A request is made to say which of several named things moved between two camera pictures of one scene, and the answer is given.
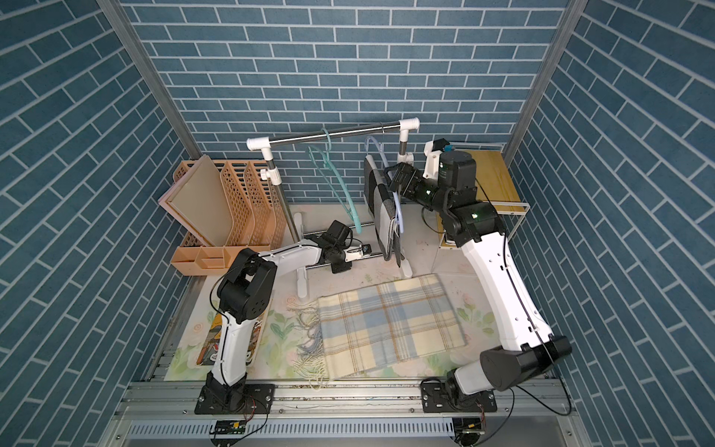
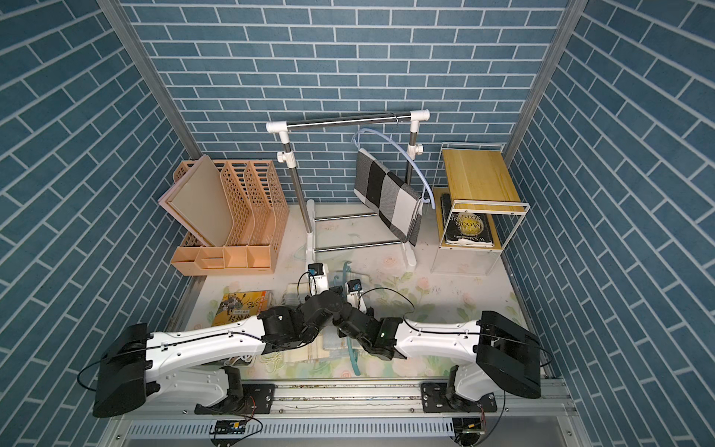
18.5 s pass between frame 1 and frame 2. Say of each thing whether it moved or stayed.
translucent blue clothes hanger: moved
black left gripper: moved
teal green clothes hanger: moved
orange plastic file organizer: stayed
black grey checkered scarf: moved
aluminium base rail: stayed
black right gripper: moved
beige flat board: stayed
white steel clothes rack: moved
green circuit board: stayed
